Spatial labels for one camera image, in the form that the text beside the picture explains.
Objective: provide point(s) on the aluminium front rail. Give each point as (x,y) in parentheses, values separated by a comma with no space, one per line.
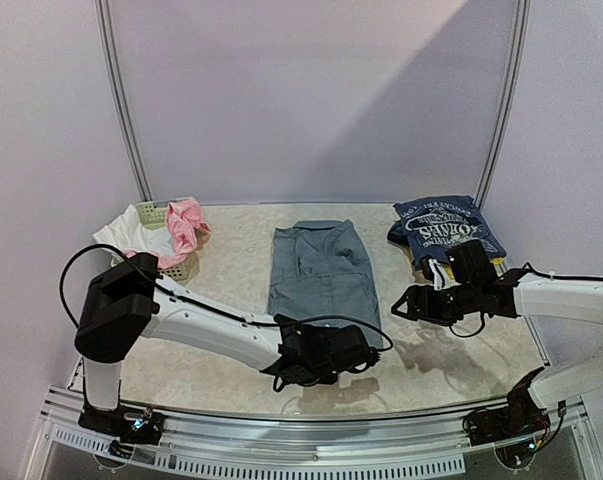
(426,444)

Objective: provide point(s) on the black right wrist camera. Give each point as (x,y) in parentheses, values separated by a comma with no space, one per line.
(466,263)

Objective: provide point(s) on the aluminium frame post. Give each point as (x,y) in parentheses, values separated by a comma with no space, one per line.
(114,73)
(506,100)

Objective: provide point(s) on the beige perforated laundry basket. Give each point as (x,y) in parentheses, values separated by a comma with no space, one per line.
(170,233)

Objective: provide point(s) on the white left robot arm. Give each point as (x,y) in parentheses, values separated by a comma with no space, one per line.
(132,300)

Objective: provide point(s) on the white garment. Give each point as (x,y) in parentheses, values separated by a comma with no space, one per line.
(140,228)

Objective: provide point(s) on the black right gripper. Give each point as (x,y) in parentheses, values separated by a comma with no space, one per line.
(422,304)

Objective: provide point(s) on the left aluminium frame post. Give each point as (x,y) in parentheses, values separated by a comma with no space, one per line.
(114,73)

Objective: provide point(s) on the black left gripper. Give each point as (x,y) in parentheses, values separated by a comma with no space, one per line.
(311,333)

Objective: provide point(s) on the grey garment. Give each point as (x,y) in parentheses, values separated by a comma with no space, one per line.
(321,268)

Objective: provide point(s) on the right aluminium frame post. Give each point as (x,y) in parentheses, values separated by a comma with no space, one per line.
(506,100)

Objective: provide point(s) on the pink garment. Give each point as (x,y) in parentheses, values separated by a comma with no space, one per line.
(184,221)

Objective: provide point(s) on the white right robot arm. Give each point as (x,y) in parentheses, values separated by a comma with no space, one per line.
(566,312)

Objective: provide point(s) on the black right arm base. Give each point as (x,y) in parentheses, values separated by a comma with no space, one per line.
(520,415)

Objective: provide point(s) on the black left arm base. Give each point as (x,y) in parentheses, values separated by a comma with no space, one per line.
(129,425)

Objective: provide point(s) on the yellow folded t-shirt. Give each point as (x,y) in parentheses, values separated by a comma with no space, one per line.
(498,261)

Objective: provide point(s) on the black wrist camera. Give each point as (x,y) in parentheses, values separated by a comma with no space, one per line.
(466,263)
(349,350)

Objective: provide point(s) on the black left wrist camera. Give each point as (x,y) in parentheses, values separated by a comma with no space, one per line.
(349,350)

